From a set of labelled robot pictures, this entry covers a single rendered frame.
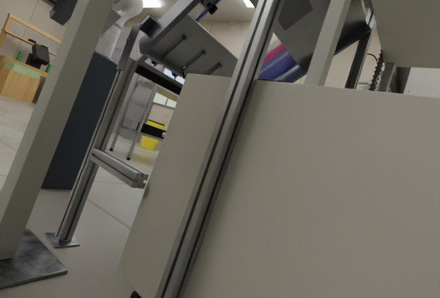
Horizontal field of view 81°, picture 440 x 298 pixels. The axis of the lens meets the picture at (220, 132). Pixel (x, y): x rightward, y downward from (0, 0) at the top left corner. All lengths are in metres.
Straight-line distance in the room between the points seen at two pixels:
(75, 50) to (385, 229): 0.76
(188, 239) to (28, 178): 0.45
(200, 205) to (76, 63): 0.49
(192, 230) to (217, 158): 0.15
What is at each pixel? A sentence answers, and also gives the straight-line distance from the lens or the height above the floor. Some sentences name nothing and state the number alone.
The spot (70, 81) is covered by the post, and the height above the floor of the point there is 0.49.
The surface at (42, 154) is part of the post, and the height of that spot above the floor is 0.29.
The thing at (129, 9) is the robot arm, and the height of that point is 1.01.
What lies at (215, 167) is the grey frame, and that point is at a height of 0.41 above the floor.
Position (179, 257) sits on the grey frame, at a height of 0.22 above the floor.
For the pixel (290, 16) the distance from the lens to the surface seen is 1.07.
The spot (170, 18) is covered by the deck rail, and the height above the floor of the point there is 0.80.
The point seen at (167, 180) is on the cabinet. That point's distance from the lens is 0.67.
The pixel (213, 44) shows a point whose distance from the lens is 1.06.
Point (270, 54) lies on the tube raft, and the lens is 1.22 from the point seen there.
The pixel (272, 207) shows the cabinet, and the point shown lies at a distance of 0.50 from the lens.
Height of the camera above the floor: 0.44
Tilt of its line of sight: 4 degrees up
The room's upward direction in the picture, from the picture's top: 19 degrees clockwise
